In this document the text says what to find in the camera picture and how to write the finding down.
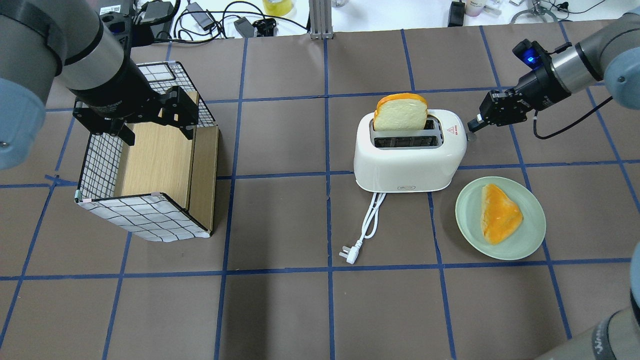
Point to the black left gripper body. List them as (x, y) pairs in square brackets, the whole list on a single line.
[(116, 90)]

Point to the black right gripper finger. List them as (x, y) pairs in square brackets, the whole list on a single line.
[(475, 126), (478, 117)]

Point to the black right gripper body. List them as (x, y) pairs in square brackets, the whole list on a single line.
[(538, 91)]

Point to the white toaster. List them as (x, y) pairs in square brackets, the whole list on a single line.
[(409, 161)]

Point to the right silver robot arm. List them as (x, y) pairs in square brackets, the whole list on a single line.
[(611, 55)]

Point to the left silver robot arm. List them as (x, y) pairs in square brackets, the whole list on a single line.
[(90, 53)]

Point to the bread slice in toaster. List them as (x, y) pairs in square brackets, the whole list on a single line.
[(400, 112)]

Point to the orange bread on plate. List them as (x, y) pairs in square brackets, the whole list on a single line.
[(500, 216)]

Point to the green plate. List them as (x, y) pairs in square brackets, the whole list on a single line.
[(524, 242)]

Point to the white paper cup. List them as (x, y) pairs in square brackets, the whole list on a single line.
[(474, 8)]

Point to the black power adapter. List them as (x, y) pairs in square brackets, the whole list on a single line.
[(456, 14)]

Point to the yellow tape roll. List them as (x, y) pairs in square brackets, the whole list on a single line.
[(277, 8)]

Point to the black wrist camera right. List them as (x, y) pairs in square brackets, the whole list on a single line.
[(531, 54)]

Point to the wire basket with wooden shelf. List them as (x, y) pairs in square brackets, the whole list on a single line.
[(163, 187)]

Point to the aluminium frame post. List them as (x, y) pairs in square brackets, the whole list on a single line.
[(320, 17)]

